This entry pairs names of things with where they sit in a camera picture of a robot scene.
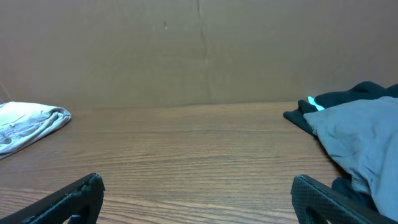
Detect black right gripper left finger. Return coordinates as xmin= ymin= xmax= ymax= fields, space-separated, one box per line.
xmin=1 ymin=173 xmax=105 ymax=224

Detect beige shorts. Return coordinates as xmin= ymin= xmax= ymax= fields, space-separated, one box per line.
xmin=1 ymin=101 xmax=72 ymax=159

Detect black garment in pile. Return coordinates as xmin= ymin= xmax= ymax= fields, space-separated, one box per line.
xmin=283 ymin=82 xmax=397 ymax=212

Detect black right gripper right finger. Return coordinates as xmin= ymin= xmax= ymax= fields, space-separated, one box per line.
xmin=290 ymin=175 xmax=397 ymax=224

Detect light blue garment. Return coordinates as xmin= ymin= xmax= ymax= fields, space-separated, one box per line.
xmin=307 ymin=96 xmax=325 ymax=111

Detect grey garment on pile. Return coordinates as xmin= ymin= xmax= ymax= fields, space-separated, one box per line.
xmin=304 ymin=96 xmax=397 ymax=220

